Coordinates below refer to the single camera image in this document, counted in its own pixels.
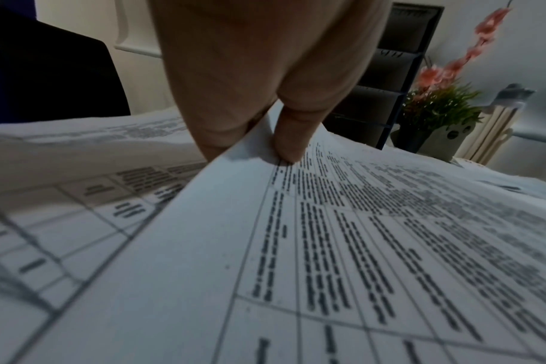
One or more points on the person's left hand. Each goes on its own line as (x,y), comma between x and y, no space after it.
(255,53)

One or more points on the printed table paper sheet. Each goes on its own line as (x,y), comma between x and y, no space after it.
(300,266)

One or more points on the black document tray rack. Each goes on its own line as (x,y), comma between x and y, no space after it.
(390,71)

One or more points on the green plant with pink flowers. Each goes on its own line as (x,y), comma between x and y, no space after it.
(439,99)

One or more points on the white plant pot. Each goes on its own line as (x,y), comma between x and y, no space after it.
(439,142)

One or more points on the curled printed paper sheet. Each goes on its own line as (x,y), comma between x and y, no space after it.
(75,153)

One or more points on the dark chair back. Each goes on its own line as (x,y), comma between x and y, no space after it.
(43,71)

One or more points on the white radiator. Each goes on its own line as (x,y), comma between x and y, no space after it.
(498,124)

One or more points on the grid printed paper sheet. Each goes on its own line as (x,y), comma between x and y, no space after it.
(52,241)

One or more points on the white paper pile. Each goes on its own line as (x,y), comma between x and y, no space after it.
(516,181)

